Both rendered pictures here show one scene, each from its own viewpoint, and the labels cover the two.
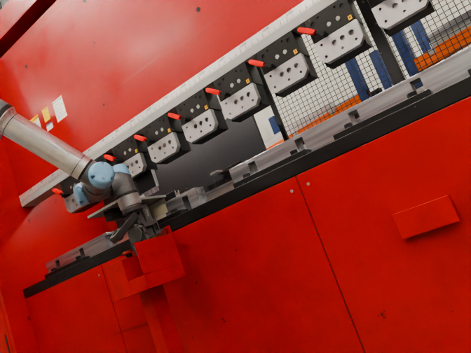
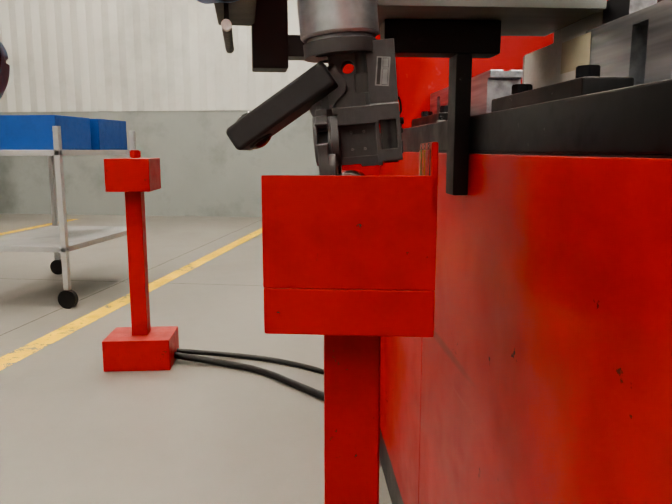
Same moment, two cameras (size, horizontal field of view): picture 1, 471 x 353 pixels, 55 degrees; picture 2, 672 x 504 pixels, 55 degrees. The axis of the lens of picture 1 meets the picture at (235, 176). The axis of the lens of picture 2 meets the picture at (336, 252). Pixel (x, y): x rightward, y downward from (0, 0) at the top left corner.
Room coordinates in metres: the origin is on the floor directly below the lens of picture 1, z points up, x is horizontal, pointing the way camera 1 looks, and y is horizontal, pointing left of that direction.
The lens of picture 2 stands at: (1.12, -0.15, 0.83)
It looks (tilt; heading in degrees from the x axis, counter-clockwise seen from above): 9 degrees down; 55
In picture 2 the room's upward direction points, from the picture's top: straight up
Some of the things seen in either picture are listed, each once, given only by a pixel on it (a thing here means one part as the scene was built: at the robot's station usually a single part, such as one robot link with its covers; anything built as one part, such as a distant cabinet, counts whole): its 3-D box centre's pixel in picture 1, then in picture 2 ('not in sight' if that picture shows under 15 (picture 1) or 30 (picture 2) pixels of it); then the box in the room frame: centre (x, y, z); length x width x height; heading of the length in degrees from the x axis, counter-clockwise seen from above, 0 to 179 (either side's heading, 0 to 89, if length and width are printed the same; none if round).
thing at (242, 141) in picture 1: (182, 189); not in sight; (2.43, 0.30, 1.12); 1.13 x 0.02 x 0.44; 59
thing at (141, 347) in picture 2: not in sight; (137, 259); (1.90, 2.28, 0.42); 0.25 x 0.20 x 0.83; 149
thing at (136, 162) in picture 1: (134, 158); not in sight; (1.88, 0.39, 1.21); 0.15 x 0.09 x 0.17; 59
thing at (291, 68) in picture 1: (287, 65); not in sight; (1.47, -0.30, 1.21); 0.15 x 0.09 x 0.17; 59
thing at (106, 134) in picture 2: not in sight; (75, 135); (2.12, 4.08, 0.92); 0.50 x 0.36 x 0.18; 137
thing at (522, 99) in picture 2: (158, 225); (549, 102); (1.80, 0.36, 0.89); 0.30 x 0.05 x 0.03; 59
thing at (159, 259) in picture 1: (142, 262); (353, 228); (1.53, 0.40, 0.75); 0.20 x 0.16 x 0.18; 51
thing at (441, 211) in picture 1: (425, 217); not in sight; (1.20, -0.43, 0.59); 0.15 x 0.02 x 0.07; 59
